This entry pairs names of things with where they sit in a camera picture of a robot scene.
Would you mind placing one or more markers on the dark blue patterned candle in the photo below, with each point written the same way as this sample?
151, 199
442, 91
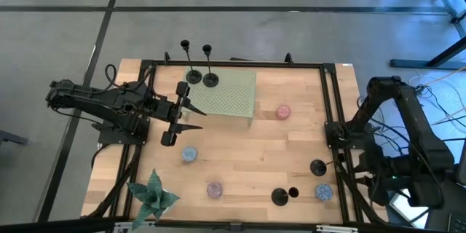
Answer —
323, 192

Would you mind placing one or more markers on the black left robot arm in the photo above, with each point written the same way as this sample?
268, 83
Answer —
109, 102

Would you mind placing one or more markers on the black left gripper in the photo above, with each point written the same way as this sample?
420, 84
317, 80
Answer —
174, 116

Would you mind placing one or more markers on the dark laptop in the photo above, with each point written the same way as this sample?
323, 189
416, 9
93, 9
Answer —
449, 215

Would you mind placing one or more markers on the grey metal frame beam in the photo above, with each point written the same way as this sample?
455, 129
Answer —
449, 7

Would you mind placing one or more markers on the black candle stick holder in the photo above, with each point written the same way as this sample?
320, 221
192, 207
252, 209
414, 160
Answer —
318, 167
193, 76
210, 79
279, 196

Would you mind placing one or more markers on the black table foot beam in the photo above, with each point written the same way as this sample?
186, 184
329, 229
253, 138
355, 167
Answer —
411, 63

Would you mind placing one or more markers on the grey floor object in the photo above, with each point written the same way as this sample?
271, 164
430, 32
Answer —
11, 138

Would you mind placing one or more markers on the green perforated metal shelf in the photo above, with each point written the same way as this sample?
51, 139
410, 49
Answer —
229, 94

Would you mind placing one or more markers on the pink patterned candle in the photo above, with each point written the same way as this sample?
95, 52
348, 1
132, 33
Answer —
283, 111

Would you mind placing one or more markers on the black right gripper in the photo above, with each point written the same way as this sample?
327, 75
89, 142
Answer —
378, 182

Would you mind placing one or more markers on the white flat board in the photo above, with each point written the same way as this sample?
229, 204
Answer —
404, 207

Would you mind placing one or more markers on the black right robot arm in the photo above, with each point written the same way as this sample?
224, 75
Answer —
418, 127

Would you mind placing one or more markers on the green snake plant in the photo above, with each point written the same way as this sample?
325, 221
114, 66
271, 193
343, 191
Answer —
153, 196

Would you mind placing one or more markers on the light blue patterned candle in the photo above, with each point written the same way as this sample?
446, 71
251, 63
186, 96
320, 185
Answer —
189, 154

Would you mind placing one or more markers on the black gantry bar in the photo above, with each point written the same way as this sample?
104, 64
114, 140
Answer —
73, 225

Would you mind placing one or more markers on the purple patterned candle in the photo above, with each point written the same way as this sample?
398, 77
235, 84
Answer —
215, 190

